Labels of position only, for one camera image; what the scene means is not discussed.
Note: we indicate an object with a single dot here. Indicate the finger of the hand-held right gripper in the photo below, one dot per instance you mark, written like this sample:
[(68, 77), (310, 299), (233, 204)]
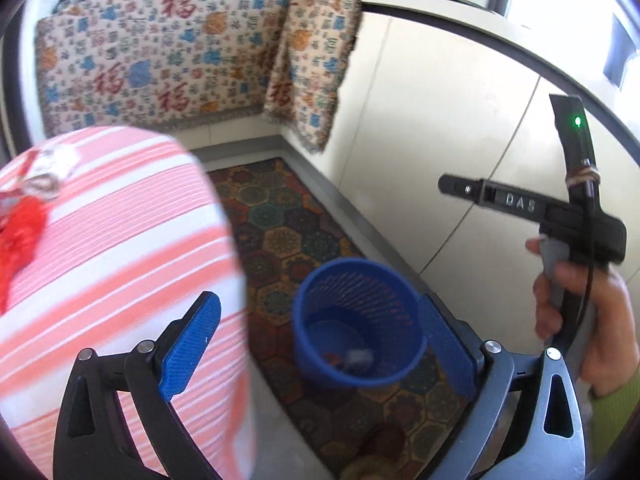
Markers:
[(457, 186)]

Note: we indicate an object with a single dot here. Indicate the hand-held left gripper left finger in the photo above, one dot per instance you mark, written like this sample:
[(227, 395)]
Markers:
[(192, 345)]

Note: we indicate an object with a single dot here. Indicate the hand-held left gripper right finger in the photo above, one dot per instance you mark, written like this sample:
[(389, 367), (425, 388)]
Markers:
[(447, 345)]

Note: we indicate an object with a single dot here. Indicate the blue mesh waste basket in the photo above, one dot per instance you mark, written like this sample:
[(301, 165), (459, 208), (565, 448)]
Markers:
[(320, 305)]

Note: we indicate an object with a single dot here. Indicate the person's right forearm green sleeve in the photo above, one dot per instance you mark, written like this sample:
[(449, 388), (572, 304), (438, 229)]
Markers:
[(617, 415)]

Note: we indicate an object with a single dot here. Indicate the person's right hand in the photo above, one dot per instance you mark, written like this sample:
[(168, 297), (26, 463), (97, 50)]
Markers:
[(612, 325)]

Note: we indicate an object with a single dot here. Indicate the white kitchen counter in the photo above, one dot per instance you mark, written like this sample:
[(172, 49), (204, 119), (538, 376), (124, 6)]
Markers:
[(425, 110)]

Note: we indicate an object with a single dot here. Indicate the grey crumpled paper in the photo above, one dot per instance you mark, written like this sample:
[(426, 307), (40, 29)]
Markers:
[(357, 358)]

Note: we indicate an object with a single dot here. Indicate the pink striped tablecloth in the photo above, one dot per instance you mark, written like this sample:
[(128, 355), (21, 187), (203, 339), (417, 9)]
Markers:
[(125, 240)]

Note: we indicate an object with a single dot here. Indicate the hexagon patterned rug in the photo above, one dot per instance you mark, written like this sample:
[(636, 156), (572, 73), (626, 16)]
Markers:
[(280, 220)]

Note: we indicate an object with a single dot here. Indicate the small printed blanket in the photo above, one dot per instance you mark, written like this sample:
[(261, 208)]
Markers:
[(310, 60)]

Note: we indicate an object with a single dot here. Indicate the white crumpled tissue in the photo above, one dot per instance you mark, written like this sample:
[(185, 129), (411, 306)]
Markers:
[(47, 180)]

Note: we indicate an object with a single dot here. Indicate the large printed blanket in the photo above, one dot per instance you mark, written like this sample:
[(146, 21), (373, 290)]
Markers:
[(150, 60)]

